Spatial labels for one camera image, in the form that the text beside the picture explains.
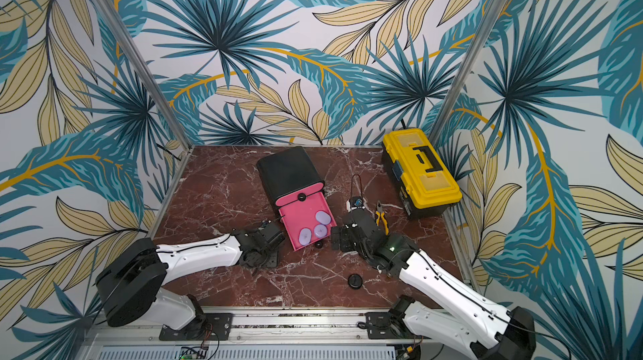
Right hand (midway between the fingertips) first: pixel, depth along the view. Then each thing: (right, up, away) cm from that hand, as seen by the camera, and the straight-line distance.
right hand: (344, 230), depth 77 cm
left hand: (-25, -13, +9) cm, 30 cm away
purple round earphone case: (-7, -3, +11) cm, 14 cm away
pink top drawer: (-14, +10, +8) cm, 19 cm away
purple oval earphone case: (-7, +1, +14) cm, 15 cm away
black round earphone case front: (+4, -17, +4) cm, 18 cm away
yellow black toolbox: (+28, +14, +9) cm, 33 cm away
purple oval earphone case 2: (-13, -4, +9) cm, 16 cm away
